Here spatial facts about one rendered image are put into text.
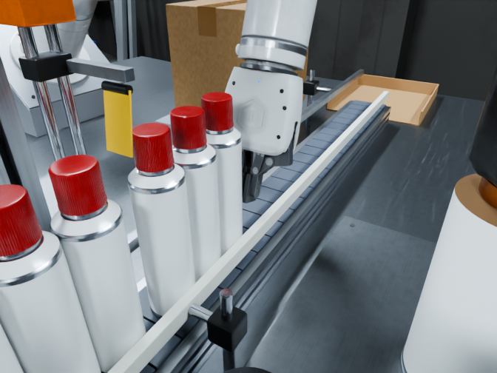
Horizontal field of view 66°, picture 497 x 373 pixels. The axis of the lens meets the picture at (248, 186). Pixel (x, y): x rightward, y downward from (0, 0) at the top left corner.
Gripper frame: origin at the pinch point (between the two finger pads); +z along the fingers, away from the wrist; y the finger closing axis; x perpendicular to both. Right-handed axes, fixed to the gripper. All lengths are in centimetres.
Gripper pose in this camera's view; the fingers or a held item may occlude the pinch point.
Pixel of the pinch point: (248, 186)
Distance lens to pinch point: 52.2
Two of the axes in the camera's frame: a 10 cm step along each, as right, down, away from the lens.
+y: 8.6, 2.6, -4.4
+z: -1.7, 9.6, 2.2
